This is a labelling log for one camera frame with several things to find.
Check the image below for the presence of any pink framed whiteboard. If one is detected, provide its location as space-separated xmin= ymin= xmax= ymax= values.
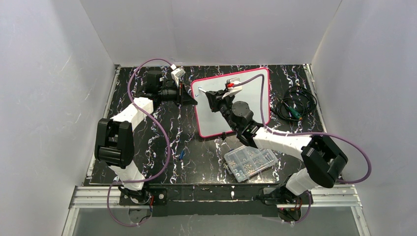
xmin=191 ymin=68 xmax=271 ymax=138

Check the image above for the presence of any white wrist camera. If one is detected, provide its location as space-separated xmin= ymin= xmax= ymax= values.
xmin=170 ymin=64 xmax=185 ymax=87
xmin=223 ymin=78 xmax=242 ymax=98

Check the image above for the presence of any clear plastic parts organizer box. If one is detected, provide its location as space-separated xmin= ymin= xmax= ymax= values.
xmin=224 ymin=146 xmax=278 ymax=183

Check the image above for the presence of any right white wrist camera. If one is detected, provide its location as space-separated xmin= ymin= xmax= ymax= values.
xmin=223 ymin=78 xmax=242 ymax=98

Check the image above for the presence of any coiled black cable green plug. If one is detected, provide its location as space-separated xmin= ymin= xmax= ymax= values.
xmin=270 ymin=86 xmax=318 ymax=122

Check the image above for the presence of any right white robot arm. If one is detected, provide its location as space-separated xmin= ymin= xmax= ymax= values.
xmin=205 ymin=90 xmax=348 ymax=197

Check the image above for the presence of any blue marker cap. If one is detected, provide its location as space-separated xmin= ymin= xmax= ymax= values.
xmin=179 ymin=149 xmax=185 ymax=160

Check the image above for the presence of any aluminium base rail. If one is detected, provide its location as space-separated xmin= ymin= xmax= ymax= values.
xmin=63 ymin=184 xmax=370 ymax=236

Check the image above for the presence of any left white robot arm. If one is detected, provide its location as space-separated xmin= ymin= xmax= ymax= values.
xmin=94 ymin=68 xmax=198 ymax=192

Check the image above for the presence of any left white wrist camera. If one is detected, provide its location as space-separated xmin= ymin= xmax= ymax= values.
xmin=170 ymin=64 xmax=185 ymax=87

